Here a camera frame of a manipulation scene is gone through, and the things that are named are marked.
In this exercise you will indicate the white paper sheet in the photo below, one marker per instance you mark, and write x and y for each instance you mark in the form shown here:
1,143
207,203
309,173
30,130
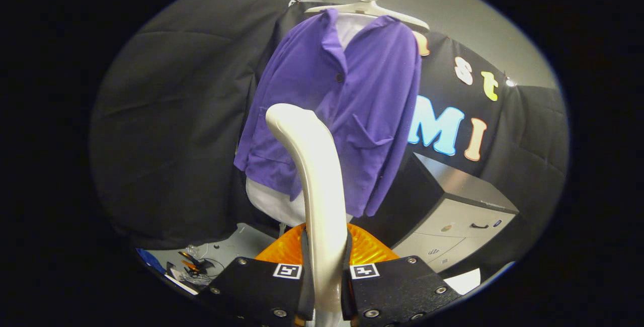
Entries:
465,281

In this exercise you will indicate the grey drawer cabinet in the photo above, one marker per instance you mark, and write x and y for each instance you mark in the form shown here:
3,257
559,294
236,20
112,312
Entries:
463,211

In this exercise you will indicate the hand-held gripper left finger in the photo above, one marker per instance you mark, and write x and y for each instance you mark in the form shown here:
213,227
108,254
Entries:
261,292

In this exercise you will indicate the purple jacket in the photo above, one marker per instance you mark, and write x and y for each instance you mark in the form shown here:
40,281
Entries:
377,95

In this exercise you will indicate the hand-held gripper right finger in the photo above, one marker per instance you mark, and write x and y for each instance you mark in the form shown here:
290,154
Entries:
397,292

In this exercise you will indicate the white clothes hanger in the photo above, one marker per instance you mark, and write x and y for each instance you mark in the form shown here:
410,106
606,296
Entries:
372,9

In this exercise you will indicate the blue cloth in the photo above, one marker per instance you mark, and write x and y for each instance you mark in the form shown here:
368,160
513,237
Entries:
151,260

